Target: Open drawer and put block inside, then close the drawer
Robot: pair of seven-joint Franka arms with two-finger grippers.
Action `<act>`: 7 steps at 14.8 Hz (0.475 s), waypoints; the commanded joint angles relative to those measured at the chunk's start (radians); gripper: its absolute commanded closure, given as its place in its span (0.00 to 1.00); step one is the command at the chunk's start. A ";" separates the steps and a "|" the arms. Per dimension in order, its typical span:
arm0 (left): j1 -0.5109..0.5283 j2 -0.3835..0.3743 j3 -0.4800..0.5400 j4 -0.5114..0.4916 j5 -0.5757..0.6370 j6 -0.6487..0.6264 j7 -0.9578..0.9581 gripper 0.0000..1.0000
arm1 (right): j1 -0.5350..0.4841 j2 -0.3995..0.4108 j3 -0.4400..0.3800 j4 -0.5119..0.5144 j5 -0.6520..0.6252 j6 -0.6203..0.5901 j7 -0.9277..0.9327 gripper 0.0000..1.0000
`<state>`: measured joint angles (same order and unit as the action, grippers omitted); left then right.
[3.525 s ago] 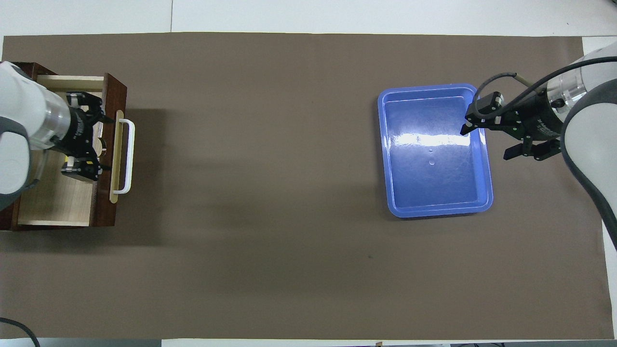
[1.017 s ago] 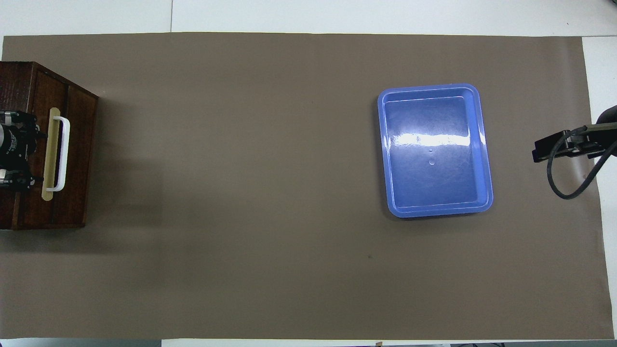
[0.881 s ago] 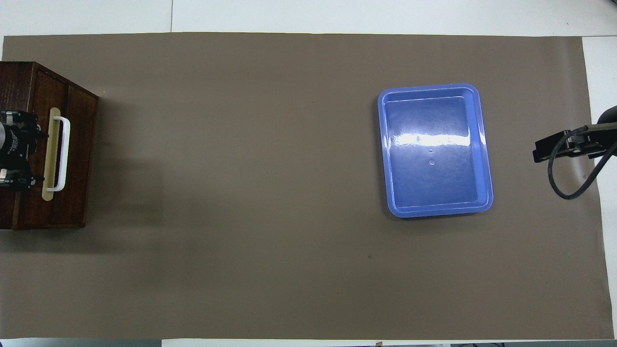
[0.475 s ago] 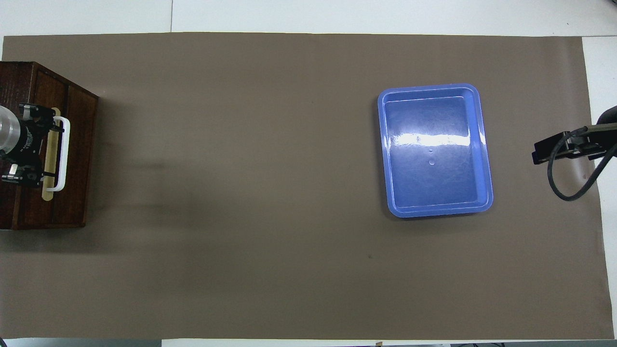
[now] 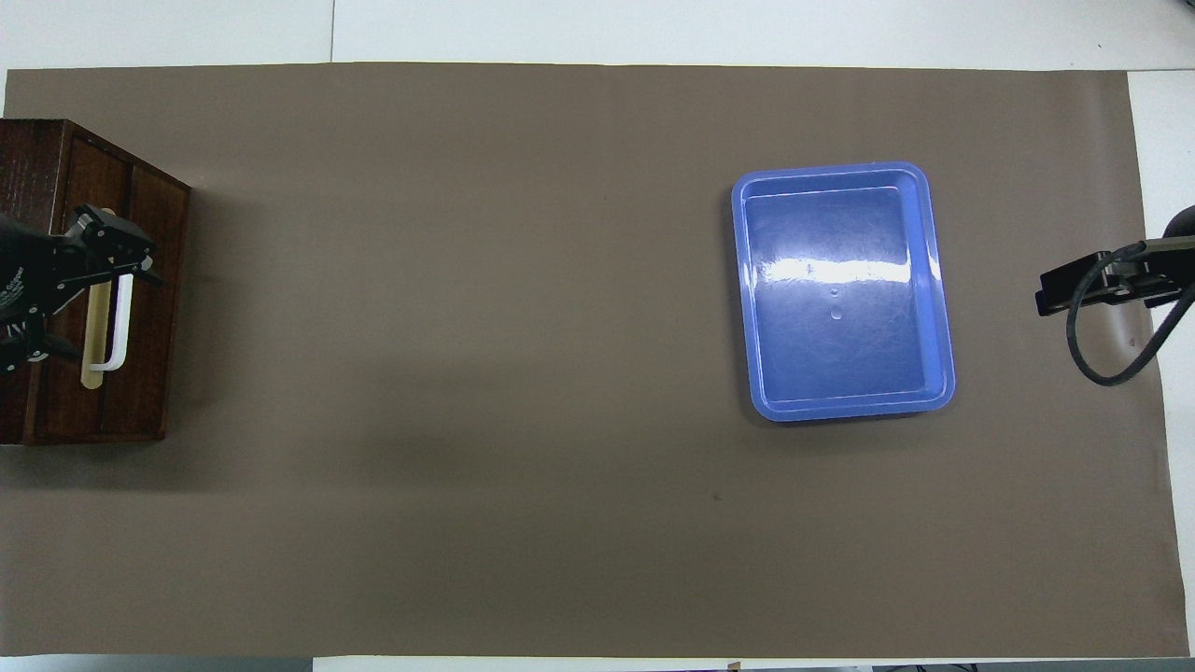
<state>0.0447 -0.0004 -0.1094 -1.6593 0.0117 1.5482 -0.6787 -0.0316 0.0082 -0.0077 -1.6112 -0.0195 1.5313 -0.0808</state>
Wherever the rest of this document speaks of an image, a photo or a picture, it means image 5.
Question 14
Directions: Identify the wooden drawer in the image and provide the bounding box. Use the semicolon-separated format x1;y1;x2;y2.
35;126;134;442

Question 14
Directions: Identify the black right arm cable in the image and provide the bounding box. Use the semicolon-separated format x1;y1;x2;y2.
1066;238;1195;387

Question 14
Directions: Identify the white drawer handle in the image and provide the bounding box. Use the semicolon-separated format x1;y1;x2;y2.
99;269;140;373

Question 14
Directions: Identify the blue plastic tray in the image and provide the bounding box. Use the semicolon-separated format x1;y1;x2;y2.
730;161;958;424

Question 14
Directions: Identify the dark wooden drawer cabinet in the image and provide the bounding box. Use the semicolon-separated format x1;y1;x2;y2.
0;119;193;447

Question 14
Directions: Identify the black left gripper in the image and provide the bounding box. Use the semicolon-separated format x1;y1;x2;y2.
0;203;165;375

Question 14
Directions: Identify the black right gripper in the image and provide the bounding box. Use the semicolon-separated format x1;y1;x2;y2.
1033;204;1195;319

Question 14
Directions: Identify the brown table mat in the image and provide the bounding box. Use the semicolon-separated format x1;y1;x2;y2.
0;63;1192;660

